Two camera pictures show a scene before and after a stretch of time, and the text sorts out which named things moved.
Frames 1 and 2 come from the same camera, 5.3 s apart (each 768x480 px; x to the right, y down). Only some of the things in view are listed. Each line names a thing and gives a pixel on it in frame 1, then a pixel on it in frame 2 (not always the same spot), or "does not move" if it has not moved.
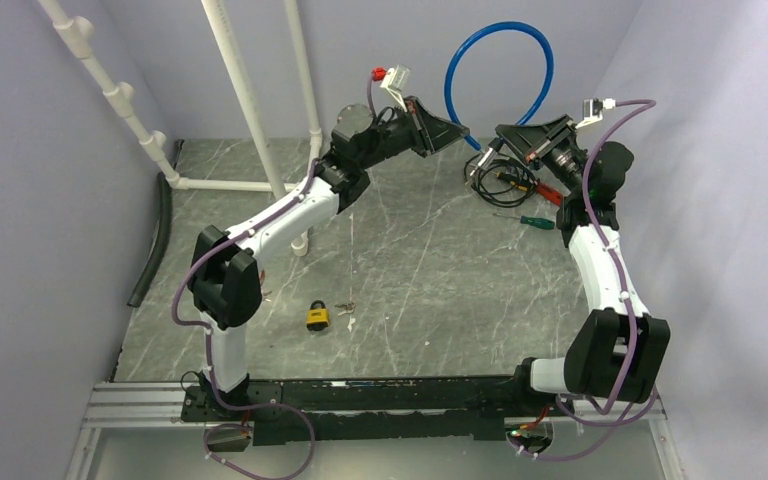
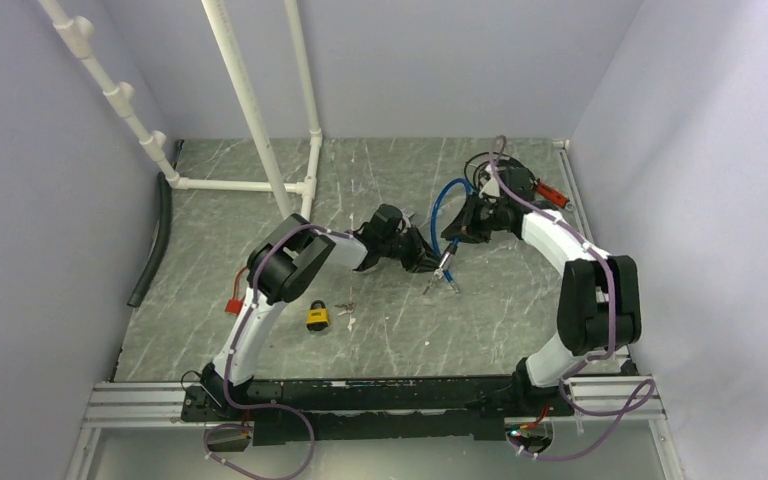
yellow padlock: [317, 318] does not move
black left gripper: [440, 135] → [421, 258]
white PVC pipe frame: [76, 34] does not move
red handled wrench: [550, 193] does not move
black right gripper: [524, 138] → [466, 221]
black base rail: [300, 412] does not move
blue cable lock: [488, 151] → [448, 251]
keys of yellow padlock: [350, 308] does not move
